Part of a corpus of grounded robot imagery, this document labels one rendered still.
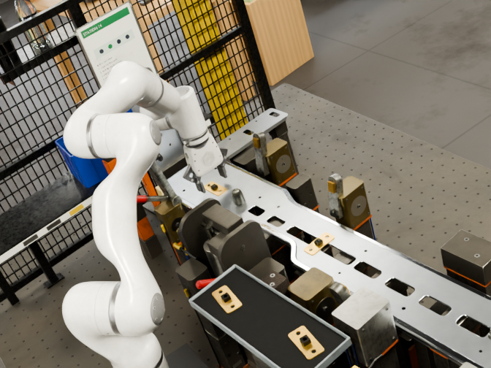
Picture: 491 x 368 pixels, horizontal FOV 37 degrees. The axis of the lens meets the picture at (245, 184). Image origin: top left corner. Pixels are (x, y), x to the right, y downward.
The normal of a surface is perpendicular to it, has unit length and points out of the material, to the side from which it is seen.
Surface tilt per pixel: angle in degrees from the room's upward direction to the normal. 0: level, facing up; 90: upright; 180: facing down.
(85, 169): 90
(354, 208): 90
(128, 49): 90
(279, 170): 90
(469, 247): 0
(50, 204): 0
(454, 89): 0
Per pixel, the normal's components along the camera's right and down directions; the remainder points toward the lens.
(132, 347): 0.11, -0.52
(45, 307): -0.27, -0.79
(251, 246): 0.61, 0.30
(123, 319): -0.26, 0.23
